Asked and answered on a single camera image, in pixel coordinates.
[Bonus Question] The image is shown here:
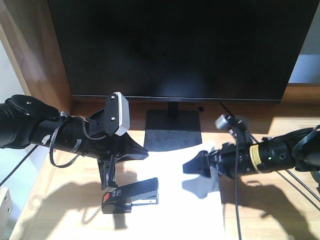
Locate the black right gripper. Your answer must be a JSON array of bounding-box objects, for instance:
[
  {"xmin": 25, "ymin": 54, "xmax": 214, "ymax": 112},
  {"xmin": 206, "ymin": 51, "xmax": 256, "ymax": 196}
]
[{"xmin": 182, "ymin": 142, "xmax": 253, "ymax": 179}]

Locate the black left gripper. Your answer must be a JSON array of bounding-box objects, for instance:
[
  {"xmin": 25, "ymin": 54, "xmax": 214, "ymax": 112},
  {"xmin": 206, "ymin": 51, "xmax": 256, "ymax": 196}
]
[{"xmin": 37, "ymin": 109, "xmax": 149, "ymax": 191}]

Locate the black stapler with orange tab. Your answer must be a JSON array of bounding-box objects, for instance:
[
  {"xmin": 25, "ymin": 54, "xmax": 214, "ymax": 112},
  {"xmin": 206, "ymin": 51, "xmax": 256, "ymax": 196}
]
[{"xmin": 101, "ymin": 177, "xmax": 159, "ymax": 214}]

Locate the white paper sheet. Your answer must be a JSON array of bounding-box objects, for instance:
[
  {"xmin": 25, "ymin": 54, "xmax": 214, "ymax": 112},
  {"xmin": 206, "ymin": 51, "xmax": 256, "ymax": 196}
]
[{"xmin": 113, "ymin": 140, "xmax": 225, "ymax": 240}]

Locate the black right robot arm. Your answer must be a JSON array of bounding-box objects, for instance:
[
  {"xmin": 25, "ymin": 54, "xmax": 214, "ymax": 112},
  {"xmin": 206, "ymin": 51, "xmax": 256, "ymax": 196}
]
[{"xmin": 183, "ymin": 126, "xmax": 320, "ymax": 179}]

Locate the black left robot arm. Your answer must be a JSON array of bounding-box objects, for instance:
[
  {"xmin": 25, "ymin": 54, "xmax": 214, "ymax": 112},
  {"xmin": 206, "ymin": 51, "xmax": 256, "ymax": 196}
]
[{"xmin": 0, "ymin": 92, "xmax": 148, "ymax": 191}]

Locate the black computer monitor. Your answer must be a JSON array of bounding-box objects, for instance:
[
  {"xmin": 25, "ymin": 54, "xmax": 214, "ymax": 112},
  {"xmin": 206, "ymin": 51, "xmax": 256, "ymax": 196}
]
[{"xmin": 47, "ymin": 0, "xmax": 320, "ymax": 152}]

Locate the wooden shelf unit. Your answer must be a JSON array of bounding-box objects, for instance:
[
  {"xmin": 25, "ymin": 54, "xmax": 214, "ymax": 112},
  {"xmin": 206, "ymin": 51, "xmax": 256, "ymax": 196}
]
[{"xmin": 0, "ymin": 0, "xmax": 74, "ymax": 116}]

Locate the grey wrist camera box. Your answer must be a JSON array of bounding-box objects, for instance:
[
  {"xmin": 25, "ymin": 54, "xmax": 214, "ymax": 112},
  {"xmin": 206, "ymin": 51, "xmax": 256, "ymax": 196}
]
[
  {"xmin": 215, "ymin": 114, "xmax": 234, "ymax": 130},
  {"xmin": 103, "ymin": 92, "xmax": 130, "ymax": 136}
]

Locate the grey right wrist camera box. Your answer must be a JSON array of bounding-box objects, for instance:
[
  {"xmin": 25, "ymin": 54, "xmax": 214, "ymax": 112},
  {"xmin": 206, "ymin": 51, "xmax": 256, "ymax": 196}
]
[{"xmin": 215, "ymin": 114, "xmax": 234, "ymax": 130}]

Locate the grey desk cable grommet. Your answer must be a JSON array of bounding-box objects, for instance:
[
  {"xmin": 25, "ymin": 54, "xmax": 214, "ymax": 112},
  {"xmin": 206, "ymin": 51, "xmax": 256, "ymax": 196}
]
[{"xmin": 234, "ymin": 115, "xmax": 251, "ymax": 130}]

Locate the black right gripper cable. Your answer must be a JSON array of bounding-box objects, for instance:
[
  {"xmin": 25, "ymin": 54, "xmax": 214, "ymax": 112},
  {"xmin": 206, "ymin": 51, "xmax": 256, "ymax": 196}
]
[{"xmin": 226, "ymin": 114, "xmax": 243, "ymax": 240}]

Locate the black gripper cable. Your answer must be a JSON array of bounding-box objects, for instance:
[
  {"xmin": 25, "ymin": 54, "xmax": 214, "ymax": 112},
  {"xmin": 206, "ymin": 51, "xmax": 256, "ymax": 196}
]
[
  {"xmin": 48, "ymin": 111, "xmax": 111, "ymax": 169},
  {"xmin": 226, "ymin": 114, "xmax": 243, "ymax": 240}
]

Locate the black monitor cable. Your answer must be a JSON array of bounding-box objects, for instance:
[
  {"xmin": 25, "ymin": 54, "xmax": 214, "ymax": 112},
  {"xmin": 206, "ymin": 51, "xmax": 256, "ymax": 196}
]
[{"xmin": 219, "ymin": 101, "xmax": 320, "ymax": 203}]

